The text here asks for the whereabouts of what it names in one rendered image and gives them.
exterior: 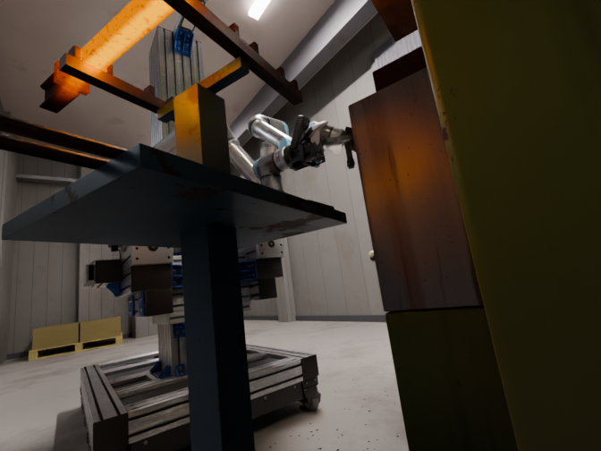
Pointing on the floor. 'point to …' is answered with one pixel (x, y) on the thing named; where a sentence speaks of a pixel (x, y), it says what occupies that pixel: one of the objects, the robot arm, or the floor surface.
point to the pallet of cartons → (58, 336)
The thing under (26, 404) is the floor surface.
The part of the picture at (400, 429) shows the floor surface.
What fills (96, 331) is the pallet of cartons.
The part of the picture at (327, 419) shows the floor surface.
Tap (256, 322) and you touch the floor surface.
